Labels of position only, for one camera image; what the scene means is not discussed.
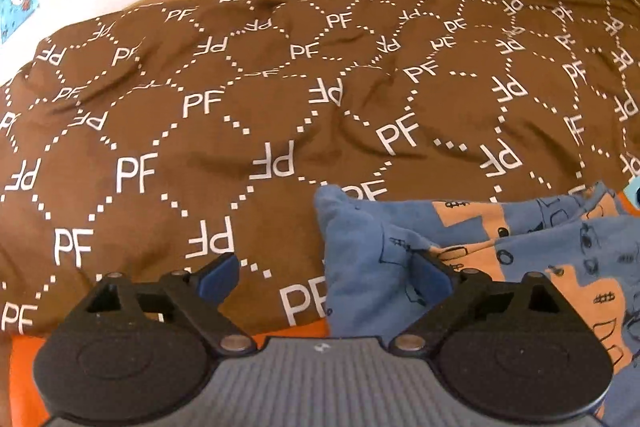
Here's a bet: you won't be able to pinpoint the colorful striped bedsheet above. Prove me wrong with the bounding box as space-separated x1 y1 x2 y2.
6 175 640 427

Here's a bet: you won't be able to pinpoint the blue pants orange trucks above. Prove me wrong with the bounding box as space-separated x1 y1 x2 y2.
314 184 639 426

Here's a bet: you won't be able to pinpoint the brown PF patterned blanket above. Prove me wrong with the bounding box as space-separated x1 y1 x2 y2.
1 0 639 335

